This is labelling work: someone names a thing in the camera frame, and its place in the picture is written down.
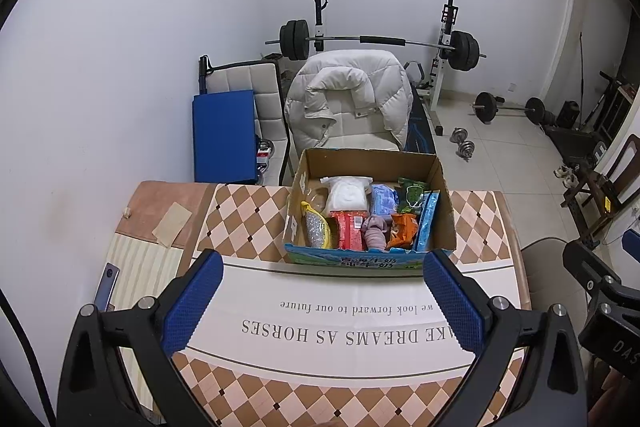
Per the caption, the black floor bench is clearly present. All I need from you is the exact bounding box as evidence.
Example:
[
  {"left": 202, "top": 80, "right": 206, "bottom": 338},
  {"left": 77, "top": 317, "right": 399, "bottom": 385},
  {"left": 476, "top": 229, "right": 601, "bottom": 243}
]
[{"left": 542, "top": 122, "right": 608, "bottom": 162}]

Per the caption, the orange snack packet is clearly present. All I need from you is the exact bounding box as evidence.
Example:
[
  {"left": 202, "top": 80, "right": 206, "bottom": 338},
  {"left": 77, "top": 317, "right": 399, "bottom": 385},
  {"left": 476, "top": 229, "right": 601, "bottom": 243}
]
[{"left": 386, "top": 213, "right": 418, "bottom": 250}]

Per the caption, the blue folded mat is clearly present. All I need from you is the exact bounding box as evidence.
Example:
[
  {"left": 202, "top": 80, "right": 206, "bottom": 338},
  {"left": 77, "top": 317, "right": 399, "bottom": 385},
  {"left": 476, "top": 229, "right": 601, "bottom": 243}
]
[{"left": 191, "top": 89, "right": 258, "bottom": 184}]

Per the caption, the short floor barbell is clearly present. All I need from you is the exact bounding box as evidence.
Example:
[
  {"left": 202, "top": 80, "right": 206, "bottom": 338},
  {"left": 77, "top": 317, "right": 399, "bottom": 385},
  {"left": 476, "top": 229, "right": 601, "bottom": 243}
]
[{"left": 471, "top": 92, "right": 547, "bottom": 125}]

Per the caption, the black exercise machine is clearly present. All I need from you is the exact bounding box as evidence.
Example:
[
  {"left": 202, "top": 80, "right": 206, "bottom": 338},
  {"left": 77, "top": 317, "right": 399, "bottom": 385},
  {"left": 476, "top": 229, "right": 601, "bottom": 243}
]
[{"left": 580, "top": 69, "right": 632, "bottom": 142}]

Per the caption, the red white small box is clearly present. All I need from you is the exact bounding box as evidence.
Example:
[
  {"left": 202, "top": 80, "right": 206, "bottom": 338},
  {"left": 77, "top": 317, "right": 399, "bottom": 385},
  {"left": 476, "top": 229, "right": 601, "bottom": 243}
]
[{"left": 256, "top": 137, "right": 275, "bottom": 172}]

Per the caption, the dark wooden chair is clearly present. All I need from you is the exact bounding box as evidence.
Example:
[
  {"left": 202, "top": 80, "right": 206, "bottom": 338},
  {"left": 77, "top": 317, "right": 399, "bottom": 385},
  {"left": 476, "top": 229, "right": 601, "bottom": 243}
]
[{"left": 560, "top": 134, "right": 640, "bottom": 248}]

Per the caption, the checkered tablecloth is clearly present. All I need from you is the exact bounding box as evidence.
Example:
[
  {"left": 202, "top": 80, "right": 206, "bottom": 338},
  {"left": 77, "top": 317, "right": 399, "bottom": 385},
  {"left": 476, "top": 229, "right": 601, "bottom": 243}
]
[{"left": 170, "top": 184, "right": 524, "bottom": 427}]

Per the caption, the yellow mesh pouch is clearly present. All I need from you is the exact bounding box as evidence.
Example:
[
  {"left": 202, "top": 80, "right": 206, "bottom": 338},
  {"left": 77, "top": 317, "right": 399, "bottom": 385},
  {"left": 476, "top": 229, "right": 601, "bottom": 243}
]
[{"left": 300, "top": 201, "right": 333, "bottom": 250}]

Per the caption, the blue grey phone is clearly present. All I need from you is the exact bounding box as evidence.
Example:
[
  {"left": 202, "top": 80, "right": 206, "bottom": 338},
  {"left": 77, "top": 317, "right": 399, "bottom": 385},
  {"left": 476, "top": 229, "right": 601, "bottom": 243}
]
[{"left": 95, "top": 263, "right": 121, "bottom": 312}]

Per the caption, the long blue strip packet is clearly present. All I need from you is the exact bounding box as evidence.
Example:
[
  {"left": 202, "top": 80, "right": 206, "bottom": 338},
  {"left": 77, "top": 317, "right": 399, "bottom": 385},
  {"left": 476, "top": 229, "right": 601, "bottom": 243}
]
[{"left": 412, "top": 189, "right": 441, "bottom": 254}]

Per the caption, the tan card piece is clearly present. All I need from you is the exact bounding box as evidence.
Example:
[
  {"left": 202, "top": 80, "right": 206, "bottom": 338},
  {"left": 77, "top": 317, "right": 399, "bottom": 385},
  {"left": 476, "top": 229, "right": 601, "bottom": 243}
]
[{"left": 151, "top": 202, "right": 192, "bottom": 248}]

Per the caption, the red packet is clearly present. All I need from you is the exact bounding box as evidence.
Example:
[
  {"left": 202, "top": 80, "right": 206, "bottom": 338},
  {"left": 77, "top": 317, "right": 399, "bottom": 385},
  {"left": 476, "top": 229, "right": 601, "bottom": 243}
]
[{"left": 330, "top": 211, "right": 368, "bottom": 252}]

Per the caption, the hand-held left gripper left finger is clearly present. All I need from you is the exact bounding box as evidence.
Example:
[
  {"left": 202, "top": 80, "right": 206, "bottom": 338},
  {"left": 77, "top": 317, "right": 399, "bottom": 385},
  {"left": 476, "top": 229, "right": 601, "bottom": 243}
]
[{"left": 56, "top": 248, "right": 225, "bottom": 427}]

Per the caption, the dark green packet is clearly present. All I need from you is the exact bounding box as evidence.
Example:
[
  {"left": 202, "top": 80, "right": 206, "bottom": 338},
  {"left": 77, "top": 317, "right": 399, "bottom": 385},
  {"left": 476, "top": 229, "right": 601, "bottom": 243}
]
[{"left": 396, "top": 177, "right": 429, "bottom": 215}]

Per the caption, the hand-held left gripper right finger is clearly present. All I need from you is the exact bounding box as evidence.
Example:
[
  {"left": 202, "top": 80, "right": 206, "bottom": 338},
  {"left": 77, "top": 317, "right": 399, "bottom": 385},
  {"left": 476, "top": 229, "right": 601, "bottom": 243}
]
[{"left": 422, "top": 248, "right": 588, "bottom": 427}]

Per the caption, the light blue tissue pack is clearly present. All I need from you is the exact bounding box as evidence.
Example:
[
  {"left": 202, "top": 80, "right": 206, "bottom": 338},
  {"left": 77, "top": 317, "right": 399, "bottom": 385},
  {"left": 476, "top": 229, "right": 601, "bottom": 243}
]
[{"left": 370, "top": 183, "right": 401, "bottom": 218}]

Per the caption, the white puffer jacket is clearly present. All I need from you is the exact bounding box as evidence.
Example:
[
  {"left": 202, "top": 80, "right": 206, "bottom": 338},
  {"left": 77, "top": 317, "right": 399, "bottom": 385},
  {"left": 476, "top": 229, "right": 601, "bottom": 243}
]
[{"left": 284, "top": 49, "right": 415, "bottom": 152}]

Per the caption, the cardboard box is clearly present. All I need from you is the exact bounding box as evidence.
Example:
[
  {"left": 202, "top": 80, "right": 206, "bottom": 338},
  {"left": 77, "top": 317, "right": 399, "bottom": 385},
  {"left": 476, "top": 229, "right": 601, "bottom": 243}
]
[{"left": 284, "top": 148, "right": 457, "bottom": 278}]

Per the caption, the black speaker box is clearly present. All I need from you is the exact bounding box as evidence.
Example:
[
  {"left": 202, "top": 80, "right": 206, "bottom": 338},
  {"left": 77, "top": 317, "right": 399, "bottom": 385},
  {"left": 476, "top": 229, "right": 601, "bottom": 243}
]
[{"left": 556, "top": 101, "right": 581, "bottom": 130}]

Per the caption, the cream striped mat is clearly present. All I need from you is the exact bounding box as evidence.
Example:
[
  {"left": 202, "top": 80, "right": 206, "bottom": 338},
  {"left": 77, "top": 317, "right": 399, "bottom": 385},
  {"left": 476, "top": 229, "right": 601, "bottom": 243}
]
[{"left": 102, "top": 231, "right": 188, "bottom": 413}]

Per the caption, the grey round chair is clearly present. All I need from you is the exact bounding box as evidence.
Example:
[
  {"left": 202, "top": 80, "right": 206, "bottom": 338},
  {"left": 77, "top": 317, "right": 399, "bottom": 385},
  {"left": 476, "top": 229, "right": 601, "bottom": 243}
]
[{"left": 520, "top": 237, "right": 593, "bottom": 310}]

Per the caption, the purple grey sock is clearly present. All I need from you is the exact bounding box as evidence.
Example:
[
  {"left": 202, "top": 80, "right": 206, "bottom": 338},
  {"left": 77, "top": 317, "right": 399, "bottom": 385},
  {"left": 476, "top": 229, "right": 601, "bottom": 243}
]
[{"left": 361, "top": 214, "right": 396, "bottom": 253}]

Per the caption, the black exercise bar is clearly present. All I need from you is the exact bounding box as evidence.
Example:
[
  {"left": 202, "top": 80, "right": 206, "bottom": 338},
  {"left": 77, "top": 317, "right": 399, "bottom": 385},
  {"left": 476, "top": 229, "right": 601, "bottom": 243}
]
[{"left": 197, "top": 55, "right": 281, "bottom": 90}]

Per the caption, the door frame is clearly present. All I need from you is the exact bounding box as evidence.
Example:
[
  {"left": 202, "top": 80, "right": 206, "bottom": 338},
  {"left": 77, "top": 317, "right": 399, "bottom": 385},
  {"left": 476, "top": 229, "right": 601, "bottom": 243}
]
[{"left": 550, "top": 0, "right": 640, "bottom": 108}]

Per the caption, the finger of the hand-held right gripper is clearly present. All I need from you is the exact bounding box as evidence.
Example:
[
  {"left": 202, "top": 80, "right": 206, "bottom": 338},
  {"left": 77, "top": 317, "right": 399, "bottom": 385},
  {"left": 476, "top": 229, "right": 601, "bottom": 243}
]
[
  {"left": 562, "top": 239, "right": 622, "bottom": 304},
  {"left": 621, "top": 227, "right": 640, "bottom": 259}
]

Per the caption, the white soft packet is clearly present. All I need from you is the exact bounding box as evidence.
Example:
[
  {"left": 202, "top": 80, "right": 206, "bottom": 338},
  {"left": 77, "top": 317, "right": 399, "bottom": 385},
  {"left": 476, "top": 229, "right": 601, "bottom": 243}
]
[{"left": 324, "top": 176, "right": 373, "bottom": 214}]

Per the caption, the barbell with black plates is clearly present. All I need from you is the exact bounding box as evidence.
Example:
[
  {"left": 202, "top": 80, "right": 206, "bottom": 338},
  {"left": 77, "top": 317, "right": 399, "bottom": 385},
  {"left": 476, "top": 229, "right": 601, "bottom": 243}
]
[{"left": 265, "top": 19, "right": 487, "bottom": 72}]

